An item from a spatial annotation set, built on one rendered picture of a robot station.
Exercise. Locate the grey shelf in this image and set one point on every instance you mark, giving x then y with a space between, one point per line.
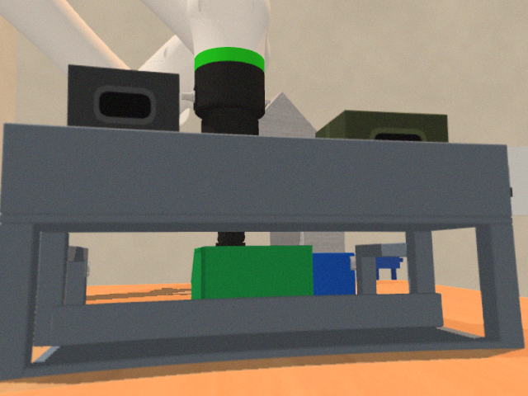
59 179

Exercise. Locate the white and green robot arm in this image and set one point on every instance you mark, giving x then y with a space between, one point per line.
222 52

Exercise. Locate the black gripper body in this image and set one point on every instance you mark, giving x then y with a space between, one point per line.
230 123

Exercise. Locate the black rectangular case with oval handle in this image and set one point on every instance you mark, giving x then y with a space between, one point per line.
123 98

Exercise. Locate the blue bin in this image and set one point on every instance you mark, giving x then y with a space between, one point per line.
332 274

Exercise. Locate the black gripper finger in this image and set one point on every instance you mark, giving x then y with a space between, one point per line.
219 238
232 239

